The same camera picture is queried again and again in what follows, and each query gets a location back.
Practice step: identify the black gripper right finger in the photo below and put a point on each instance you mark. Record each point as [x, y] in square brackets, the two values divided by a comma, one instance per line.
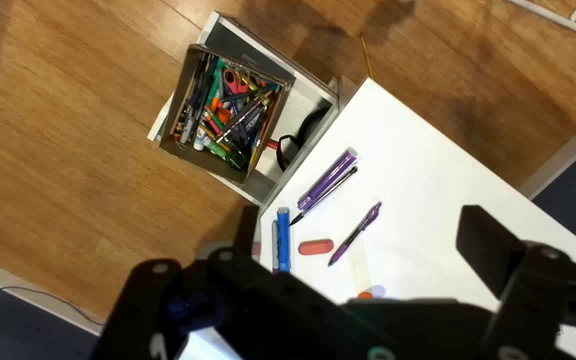
[485, 242]

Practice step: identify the orange capped glue stick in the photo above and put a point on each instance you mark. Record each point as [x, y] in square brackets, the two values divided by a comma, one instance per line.
[368, 295]

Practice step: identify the white open drawer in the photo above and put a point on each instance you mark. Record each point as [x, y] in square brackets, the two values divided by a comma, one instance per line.
[300, 92]

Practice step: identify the red eraser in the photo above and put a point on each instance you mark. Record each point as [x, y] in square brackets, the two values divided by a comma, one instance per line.
[316, 246]

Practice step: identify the blue pen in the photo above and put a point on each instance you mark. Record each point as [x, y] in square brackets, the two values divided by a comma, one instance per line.
[282, 241]

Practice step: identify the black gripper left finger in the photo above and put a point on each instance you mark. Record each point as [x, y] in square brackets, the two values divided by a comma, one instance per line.
[247, 233]

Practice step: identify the brown cardboard box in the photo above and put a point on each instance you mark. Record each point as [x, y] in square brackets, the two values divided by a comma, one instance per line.
[192, 155]

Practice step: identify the thin black pen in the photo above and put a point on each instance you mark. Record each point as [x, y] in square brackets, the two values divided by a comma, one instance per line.
[304, 210]

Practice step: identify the purple and black pen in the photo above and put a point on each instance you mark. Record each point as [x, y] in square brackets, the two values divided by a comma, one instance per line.
[355, 233]

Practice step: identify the thick purple marker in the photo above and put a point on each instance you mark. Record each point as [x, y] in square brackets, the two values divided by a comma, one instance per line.
[328, 180]

